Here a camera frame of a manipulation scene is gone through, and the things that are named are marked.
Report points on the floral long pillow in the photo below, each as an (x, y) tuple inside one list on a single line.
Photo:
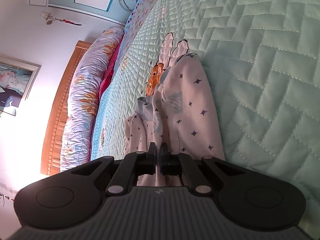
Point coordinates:
[(83, 99)]

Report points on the magenta bed sheet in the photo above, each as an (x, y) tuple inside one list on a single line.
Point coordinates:
[(104, 122)]

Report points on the hanging wall ornament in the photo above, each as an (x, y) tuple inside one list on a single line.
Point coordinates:
[(50, 19)]

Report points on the framed wall picture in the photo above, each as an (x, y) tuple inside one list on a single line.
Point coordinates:
[(17, 78)]

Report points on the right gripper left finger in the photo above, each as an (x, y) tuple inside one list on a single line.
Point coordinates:
[(133, 165)]

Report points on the white patterned baby garment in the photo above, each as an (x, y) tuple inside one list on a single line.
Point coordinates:
[(181, 113)]

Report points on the mint green bee quilt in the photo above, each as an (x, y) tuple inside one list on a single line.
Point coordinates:
[(261, 58)]

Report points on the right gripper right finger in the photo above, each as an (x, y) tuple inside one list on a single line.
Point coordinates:
[(185, 168)]

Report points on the wooden headboard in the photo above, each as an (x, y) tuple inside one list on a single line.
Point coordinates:
[(50, 158)]

